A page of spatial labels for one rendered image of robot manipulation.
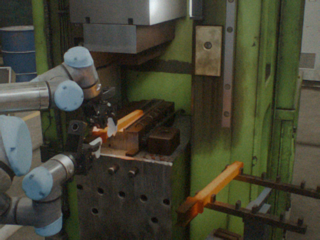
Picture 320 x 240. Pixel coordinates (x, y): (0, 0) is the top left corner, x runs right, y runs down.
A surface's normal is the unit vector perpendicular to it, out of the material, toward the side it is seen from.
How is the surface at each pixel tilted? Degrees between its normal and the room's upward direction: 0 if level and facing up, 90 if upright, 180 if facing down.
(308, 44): 90
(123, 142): 90
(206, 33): 90
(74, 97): 90
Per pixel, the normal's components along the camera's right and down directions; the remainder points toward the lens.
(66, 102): 0.48, 0.26
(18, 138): 1.00, -0.07
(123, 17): -0.34, 0.29
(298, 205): 0.00, -0.95
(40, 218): -0.11, 0.27
